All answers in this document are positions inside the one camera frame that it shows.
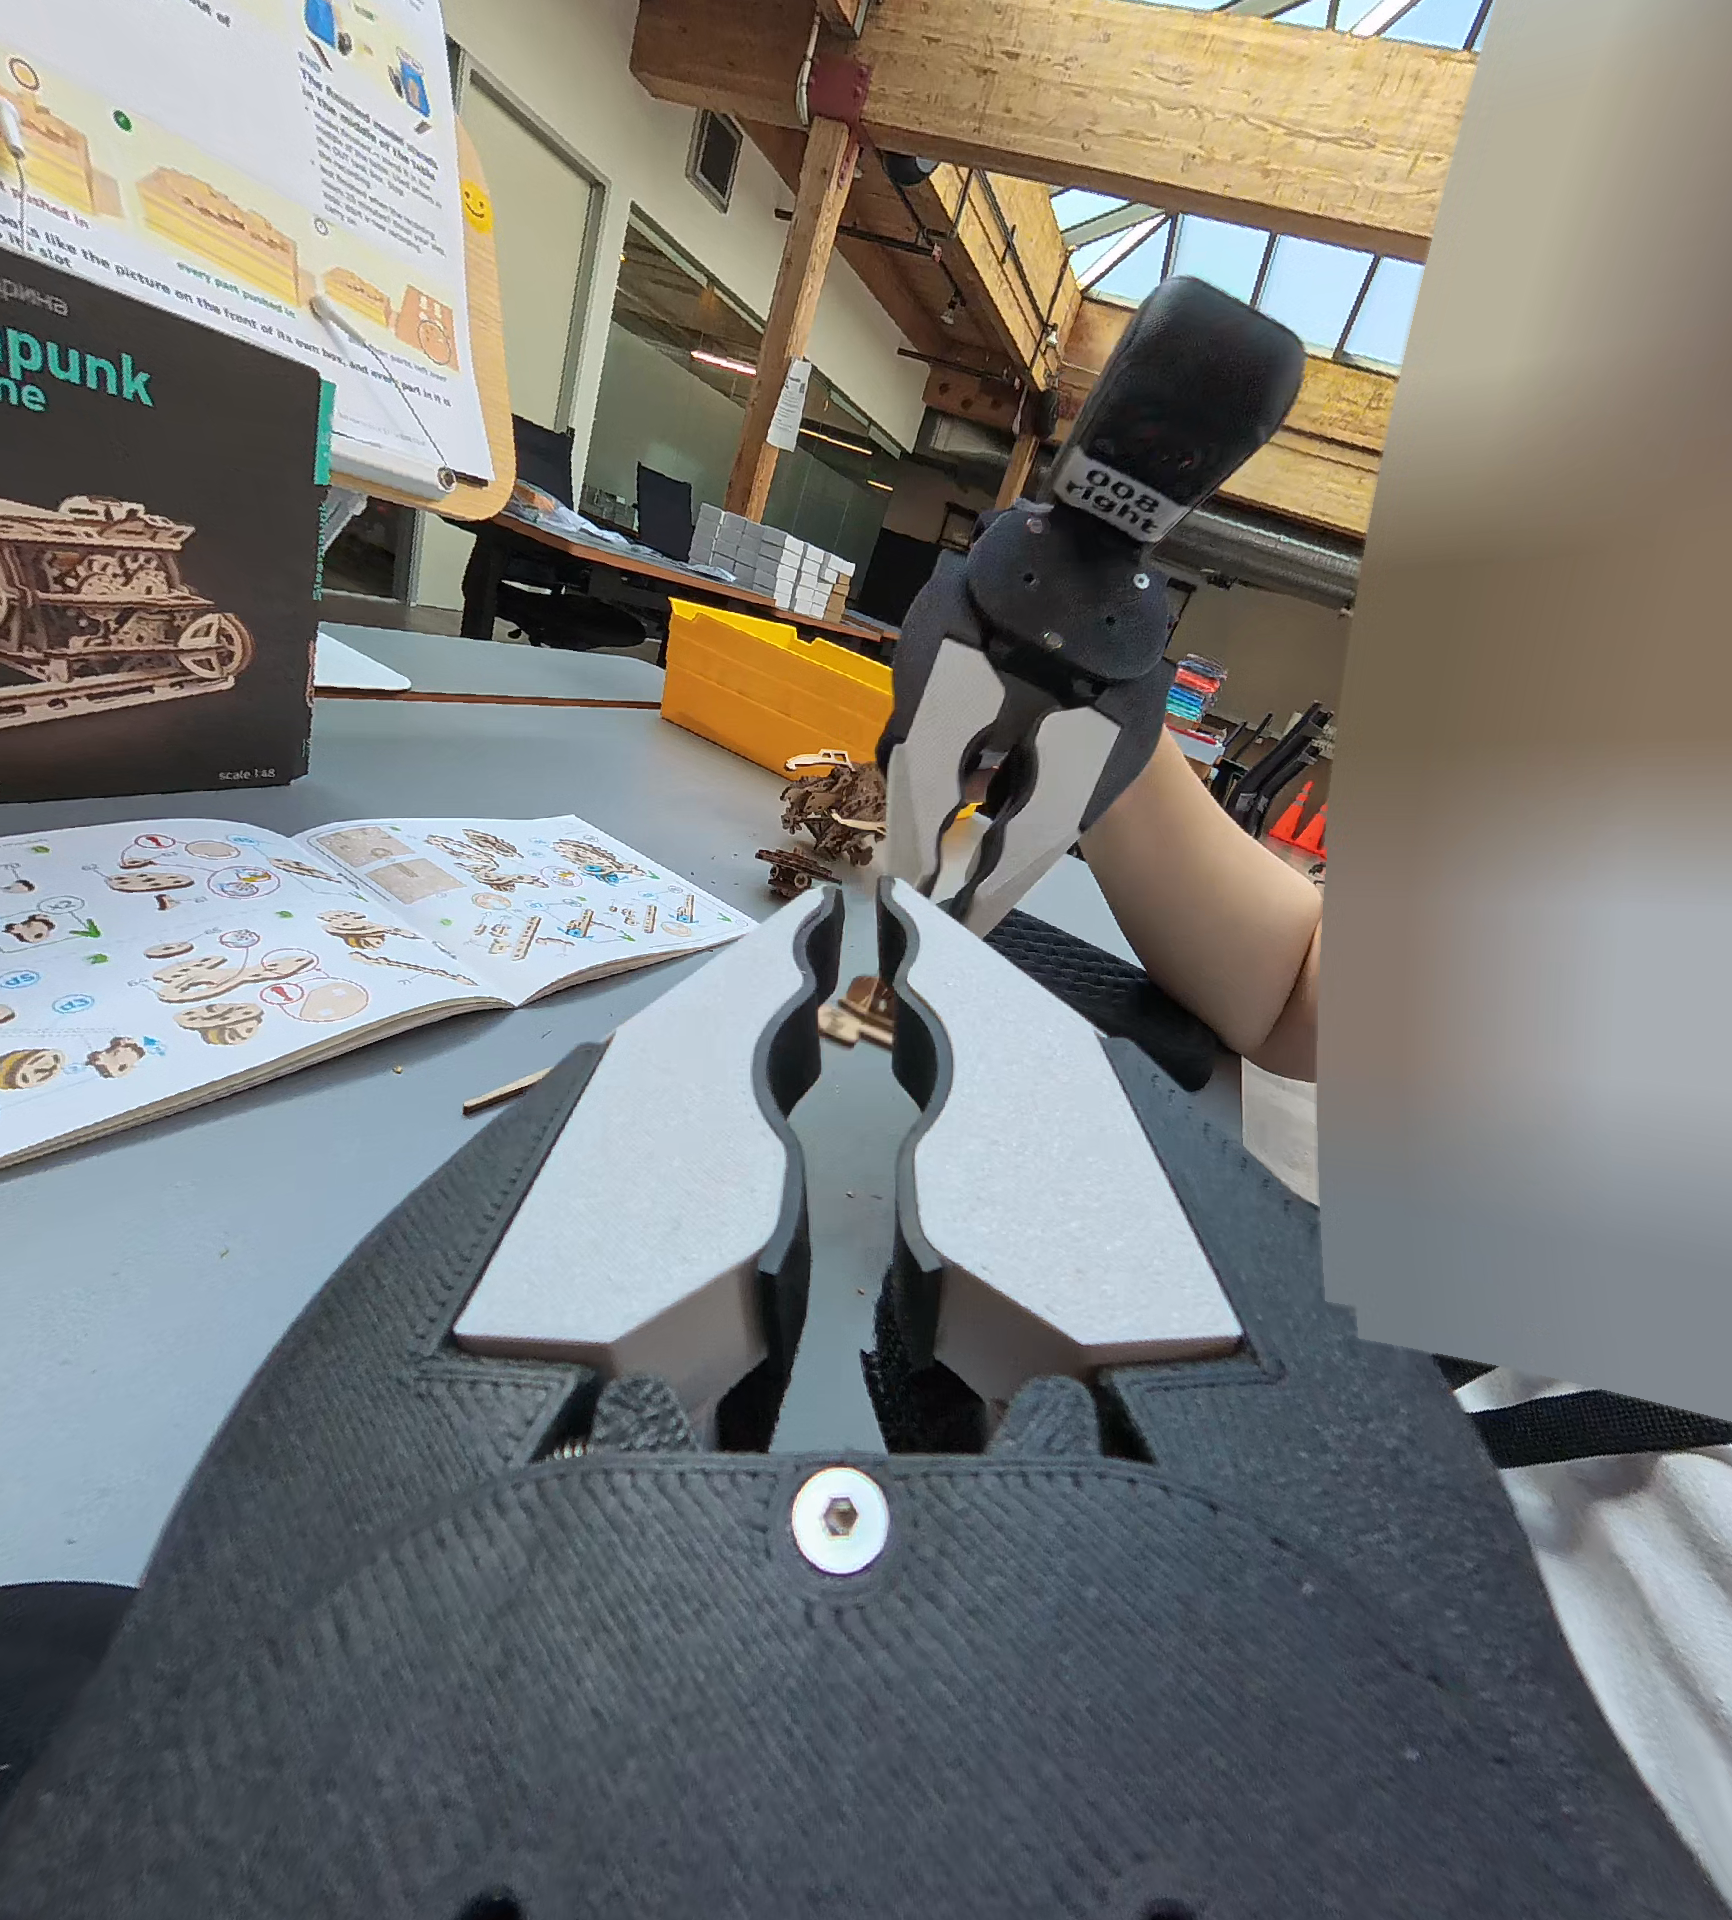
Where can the paper notice on column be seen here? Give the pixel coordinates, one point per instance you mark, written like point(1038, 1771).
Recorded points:
point(784, 407)

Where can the wooden support column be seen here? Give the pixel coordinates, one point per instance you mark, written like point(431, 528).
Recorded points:
point(803, 269)

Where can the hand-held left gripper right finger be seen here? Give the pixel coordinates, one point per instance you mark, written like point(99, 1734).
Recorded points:
point(1062, 1183)

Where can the wooden display board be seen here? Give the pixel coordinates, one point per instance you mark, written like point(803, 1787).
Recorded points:
point(489, 407)

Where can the small wooden model part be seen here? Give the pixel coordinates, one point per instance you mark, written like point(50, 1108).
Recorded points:
point(852, 1018)

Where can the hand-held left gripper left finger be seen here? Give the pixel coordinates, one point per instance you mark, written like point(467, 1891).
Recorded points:
point(636, 1183)

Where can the stack of colourful boxes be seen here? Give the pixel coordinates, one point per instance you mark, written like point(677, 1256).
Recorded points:
point(1192, 692)

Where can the orange traffic cone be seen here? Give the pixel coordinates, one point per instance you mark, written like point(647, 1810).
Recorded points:
point(1323, 836)
point(1301, 814)

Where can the thin wooden stick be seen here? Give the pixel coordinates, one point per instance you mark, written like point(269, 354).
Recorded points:
point(504, 1095)

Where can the wooden model assembly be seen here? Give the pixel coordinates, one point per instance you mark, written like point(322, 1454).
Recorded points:
point(830, 817)

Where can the long wooden desk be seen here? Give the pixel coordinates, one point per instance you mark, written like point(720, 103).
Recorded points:
point(582, 553)

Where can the yellow smiley sticker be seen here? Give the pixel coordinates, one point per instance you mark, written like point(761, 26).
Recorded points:
point(476, 214)

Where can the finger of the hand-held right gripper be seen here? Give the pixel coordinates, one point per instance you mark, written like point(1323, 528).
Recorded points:
point(1044, 814)
point(946, 754)

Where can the white flat sheet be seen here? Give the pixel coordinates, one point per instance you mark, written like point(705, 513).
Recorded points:
point(355, 664)

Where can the black office chair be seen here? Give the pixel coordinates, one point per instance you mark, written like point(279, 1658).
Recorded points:
point(546, 452)
point(664, 504)

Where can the yellow plastic bin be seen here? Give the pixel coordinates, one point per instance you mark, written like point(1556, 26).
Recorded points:
point(744, 684)

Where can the person's right forearm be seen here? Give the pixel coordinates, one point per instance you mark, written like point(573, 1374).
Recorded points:
point(1226, 900)

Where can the open instruction booklet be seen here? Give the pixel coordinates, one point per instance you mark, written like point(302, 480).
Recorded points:
point(256, 960)

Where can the printed instruction sheet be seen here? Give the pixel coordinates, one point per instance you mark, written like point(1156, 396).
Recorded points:
point(232, 165)

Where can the stack of small white boxes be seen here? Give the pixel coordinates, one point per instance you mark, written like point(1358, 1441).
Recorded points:
point(769, 562)

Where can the black model kit box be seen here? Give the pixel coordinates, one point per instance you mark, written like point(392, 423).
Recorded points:
point(99, 540)

